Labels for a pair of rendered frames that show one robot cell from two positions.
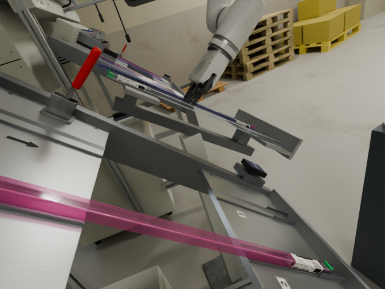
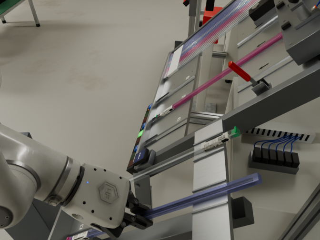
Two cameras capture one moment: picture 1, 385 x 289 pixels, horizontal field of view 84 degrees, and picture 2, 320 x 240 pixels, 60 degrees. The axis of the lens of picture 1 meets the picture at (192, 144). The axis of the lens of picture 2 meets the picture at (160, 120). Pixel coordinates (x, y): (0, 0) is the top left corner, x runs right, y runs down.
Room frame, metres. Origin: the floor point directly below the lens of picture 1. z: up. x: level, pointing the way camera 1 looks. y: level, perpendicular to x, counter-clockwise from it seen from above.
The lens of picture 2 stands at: (0.84, 0.08, 1.43)
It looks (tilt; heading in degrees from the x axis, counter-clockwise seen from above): 45 degrees down; 196
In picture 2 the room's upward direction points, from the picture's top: straight up
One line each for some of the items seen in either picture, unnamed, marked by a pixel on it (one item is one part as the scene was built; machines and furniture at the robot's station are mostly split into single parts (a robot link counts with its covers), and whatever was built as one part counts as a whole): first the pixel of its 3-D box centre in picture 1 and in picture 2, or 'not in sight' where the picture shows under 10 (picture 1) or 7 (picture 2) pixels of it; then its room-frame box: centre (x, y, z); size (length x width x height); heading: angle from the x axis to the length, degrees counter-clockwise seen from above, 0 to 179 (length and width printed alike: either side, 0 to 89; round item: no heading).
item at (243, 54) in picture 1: (254, 46); not in sight; (4.14, -1.65, 0.42); 1.18 x 0.82 x 0.84; 109
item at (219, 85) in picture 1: (190, 94); not in sight; (3.67, -0.24, 0.05); 1.14 x 0.76 x 0.10; 109
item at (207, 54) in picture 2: not in sight; (205, 69); (-0.71, -0.07, 0.39); 0.24 x 0.24 x 0.78; 5
